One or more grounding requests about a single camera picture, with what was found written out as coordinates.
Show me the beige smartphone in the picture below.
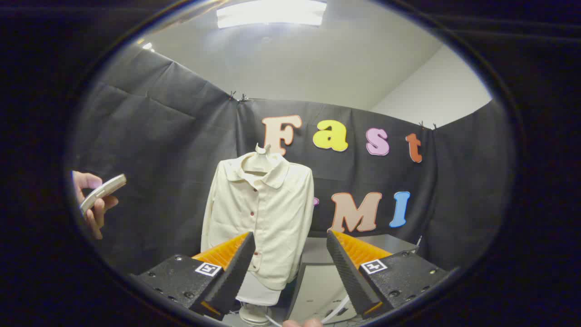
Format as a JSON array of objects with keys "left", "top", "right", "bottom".
[{"left": 80, "top": 174, "right": 127, "bottom": 214}]

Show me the cream button shirt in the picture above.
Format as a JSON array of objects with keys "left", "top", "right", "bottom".
[{"left": 201, "top": 151, "right": 315, "bottom": 291}]

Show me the white plastic hanger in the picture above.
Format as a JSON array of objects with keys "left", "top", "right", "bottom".
[{"left": 243, "top": 144, "right": 284, "bottom": 175}]

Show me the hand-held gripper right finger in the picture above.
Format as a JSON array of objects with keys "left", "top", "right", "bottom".
[{"left": 326, "top": 230, "right": 449, "bottom": 319}]

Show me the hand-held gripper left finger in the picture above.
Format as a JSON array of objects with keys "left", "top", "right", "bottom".
[{"left": 131, "top": 232, "right": 256, "bottom": 321}]

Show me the white drawer cabinet grey top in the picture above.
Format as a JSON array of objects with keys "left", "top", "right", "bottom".
[{"left": 286, "top": 234, "right": 420, "bottom": 324}]

